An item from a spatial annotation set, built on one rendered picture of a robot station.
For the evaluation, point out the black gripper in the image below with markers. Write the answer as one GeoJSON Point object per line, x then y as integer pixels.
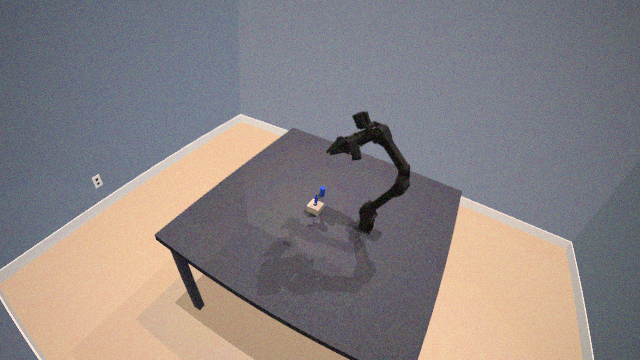
{"type": "Point", "coordinates": [346, 144]}

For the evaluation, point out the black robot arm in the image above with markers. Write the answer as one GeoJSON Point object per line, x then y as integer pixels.
{"type": "Point", "coordinates": [381, 135]}

